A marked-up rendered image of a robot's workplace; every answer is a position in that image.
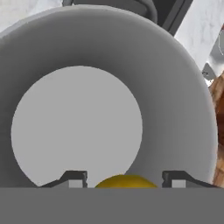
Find yellow lemon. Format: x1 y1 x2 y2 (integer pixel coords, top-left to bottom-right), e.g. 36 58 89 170
94 174 158 189

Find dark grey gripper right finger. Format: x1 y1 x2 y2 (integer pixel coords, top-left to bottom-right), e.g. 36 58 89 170
161 170 221 189

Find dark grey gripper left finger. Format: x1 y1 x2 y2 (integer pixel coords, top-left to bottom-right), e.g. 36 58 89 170
38 170 88 189

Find grey pot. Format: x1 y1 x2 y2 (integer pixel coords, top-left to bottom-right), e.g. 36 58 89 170
0 4 219 189

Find brown wooden cutting board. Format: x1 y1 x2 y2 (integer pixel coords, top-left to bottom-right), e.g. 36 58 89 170
208 24 224 189

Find silver metal utensil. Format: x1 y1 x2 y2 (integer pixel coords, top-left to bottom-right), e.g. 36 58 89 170
200 29 224 81

